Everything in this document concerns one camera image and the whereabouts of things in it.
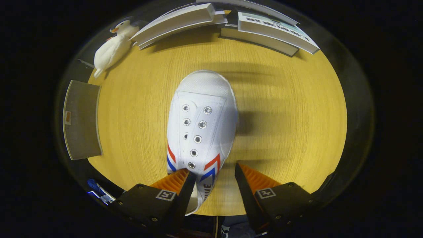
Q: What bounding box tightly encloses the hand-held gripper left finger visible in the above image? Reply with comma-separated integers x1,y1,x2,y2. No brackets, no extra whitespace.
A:
108,168,197,235

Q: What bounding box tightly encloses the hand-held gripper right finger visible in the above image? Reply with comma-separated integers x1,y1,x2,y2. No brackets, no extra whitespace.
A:
235,163,320,234

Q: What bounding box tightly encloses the white canvas shoe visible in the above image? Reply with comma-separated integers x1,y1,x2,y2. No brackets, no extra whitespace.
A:
166,70,239,216

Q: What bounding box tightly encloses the grey fabric storage box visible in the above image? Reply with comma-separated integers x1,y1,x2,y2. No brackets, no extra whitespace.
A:
62,80,103,161

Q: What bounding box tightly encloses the person's trouser leg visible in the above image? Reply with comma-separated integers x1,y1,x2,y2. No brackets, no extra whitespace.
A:
193,215,257,238

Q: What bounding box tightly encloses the computer monitor screen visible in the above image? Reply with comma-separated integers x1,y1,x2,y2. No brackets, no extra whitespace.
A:
87,178,116,204

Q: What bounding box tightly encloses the grey cover book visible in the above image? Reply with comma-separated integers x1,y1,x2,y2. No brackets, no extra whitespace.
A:
219,27,300,58

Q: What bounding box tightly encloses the white duck plush toy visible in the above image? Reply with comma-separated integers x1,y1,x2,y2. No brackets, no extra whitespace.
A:
93,32,133,79

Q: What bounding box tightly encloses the teal and white book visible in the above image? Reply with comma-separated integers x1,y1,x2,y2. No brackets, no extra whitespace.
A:
237,11,320,55

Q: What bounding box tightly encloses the plain white book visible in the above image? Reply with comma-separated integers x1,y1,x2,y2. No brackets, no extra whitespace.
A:
138,13,229,51

